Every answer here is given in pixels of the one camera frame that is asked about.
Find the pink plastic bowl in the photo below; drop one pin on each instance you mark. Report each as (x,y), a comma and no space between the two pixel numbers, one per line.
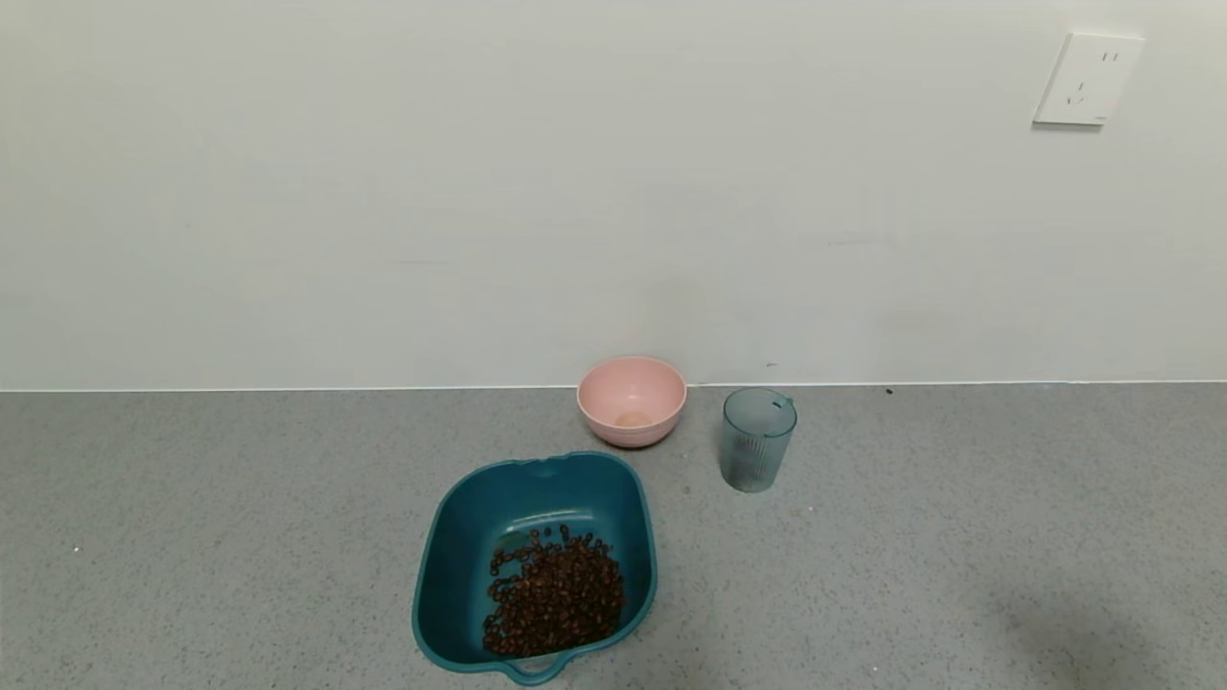
(633,398)

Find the teal plastic basin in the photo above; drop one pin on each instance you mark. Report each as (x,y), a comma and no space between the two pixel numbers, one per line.
(470,537)

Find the white wall socket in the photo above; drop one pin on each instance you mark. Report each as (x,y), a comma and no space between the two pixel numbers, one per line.
(1088,81)

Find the transparent blue ribbed cup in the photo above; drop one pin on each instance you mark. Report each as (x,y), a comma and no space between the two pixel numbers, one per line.
(757,450)

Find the brown pellets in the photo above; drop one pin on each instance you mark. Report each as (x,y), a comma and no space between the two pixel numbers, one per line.
(556,599)

